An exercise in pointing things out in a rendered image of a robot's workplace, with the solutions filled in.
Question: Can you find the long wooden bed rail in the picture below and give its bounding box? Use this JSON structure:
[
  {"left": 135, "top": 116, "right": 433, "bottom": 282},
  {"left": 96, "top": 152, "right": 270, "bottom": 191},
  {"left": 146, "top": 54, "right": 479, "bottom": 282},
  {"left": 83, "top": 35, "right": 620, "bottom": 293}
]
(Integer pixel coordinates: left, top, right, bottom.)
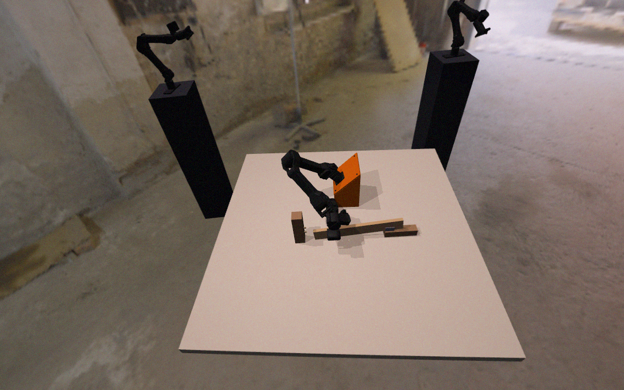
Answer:
[{"left": 313, "top": 218, "right": 404, "bottom": 240}]

